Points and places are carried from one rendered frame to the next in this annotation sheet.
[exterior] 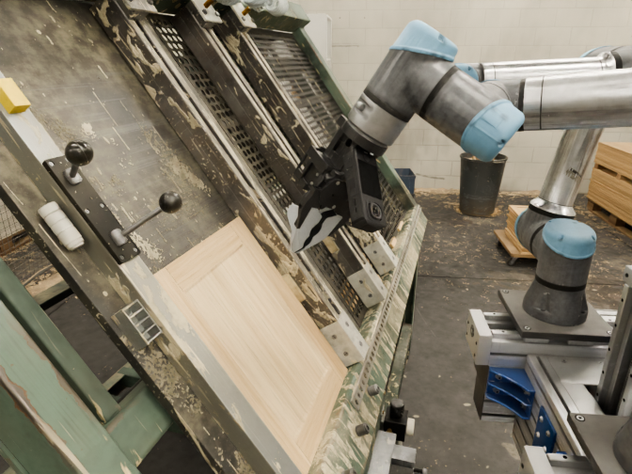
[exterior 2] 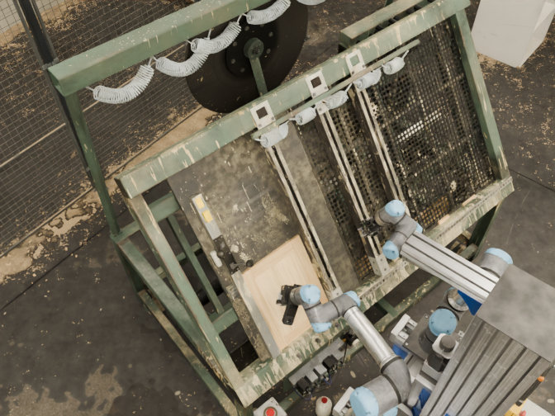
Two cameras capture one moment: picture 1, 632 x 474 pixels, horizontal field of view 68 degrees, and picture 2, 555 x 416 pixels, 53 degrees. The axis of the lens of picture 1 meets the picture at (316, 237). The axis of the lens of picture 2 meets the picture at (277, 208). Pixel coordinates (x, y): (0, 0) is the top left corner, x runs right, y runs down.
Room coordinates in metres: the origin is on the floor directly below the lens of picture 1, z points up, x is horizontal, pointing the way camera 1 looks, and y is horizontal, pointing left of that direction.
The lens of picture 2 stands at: (-0.33, -0.67, 3.60)
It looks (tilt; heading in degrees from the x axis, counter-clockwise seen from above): 52 degrees down; 35
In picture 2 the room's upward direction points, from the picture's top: 2 degrees counter-clockwise
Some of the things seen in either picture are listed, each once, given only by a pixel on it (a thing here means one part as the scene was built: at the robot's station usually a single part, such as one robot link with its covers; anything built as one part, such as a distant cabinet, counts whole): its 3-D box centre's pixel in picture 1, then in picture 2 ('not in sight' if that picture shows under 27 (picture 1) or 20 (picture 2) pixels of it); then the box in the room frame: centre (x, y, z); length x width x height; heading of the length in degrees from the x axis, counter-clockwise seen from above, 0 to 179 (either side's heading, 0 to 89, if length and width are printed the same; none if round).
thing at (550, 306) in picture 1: (557, 293); (435, 337); (1.06, -0.62, 1.09); 0.15 x 0.15 x 0.10
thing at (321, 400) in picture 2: not in sight; (324, 405); (0.79, -0.20, 0.10); 0.10 x 0.10 x 0.20
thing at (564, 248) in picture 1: (564, 250); (441, 324); (1.06, -0.62, 1.20); 0.13 x 0.12 x 0.14; 178
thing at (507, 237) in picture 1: (532, 234); not in sight; (3.84, -1.91, 0.20); 0.61 x 0.53 x 0.40; 174
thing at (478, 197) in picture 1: (480, 183); not in sight; (5.14, -1.86, 0.33); 0.52 x 0.51 x 0.65; 174
